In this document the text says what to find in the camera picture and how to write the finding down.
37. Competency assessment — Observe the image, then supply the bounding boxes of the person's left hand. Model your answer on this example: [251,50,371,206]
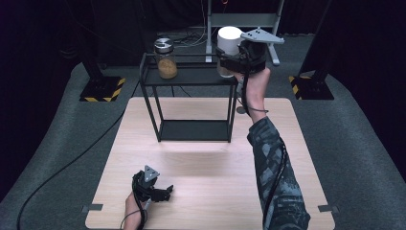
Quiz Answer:
[123,191,151,230]

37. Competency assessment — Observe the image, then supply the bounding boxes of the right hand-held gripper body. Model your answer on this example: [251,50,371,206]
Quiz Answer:
[219,27,285,75]

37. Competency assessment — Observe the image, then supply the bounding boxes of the long black floor cable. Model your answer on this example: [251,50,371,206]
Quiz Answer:
[15,80,142,230]

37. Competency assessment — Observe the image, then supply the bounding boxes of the black metal two-tier rack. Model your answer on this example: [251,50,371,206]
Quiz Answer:
[139,53,240,144]

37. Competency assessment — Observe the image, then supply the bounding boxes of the grey table edge bracket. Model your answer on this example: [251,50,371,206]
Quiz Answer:
[80,203,104,214]
[317,204,340,214]

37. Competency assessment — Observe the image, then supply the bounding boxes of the white lidded spout jar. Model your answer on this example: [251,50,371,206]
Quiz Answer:
[216,26,244,79]

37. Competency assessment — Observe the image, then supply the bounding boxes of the person's right hand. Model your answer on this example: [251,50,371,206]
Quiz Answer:
[234,66,273,125]

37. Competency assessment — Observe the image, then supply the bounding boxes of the bundle of floor cables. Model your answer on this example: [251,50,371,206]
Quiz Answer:
[152,28,209,54]

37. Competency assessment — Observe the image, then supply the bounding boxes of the grey metal desk frame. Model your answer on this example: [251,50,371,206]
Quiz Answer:
[205,0,285,67]

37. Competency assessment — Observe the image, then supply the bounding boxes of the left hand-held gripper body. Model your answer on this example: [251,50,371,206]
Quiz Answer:
[131,165,165,203]

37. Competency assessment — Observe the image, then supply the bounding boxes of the black stand base striped corners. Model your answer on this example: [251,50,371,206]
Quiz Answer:
[79,76,126,104]
[288,75,335,101]

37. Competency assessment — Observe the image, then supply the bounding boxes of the glass jar with brown powder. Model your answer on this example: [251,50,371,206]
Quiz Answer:
[153,37,179,81]

